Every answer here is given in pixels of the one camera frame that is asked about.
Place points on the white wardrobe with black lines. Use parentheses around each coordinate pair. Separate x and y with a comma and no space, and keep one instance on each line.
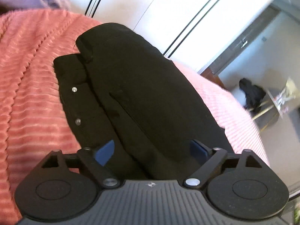
(192,31)

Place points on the black clothing pile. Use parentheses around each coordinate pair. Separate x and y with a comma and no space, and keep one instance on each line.
(254,95)

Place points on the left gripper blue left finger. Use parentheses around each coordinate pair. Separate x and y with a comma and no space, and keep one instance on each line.
(103,154)

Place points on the round white side table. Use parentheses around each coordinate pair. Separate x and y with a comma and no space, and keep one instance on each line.
(271,104)

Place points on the pink ribbed bedspread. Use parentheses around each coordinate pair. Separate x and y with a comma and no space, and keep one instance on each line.
(33,122)

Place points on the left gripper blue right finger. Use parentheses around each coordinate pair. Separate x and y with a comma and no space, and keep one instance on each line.
(200,152)

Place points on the items on side table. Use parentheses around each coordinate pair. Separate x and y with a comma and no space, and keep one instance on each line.
(289,93)

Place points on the dark wooden door frame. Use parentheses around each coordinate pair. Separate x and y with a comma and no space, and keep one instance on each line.
(242,42)

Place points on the black pants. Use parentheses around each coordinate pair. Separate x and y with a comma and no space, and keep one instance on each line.
(120,88)

